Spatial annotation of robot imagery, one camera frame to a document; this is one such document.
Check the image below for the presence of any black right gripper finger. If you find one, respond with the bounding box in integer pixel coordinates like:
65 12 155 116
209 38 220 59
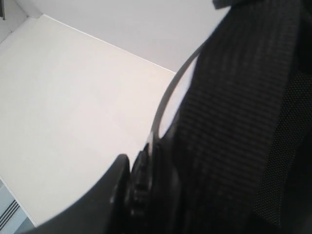
27 155 130 234

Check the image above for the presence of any black helmet with tinted visor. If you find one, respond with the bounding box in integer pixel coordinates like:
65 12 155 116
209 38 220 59
124 0 312 234

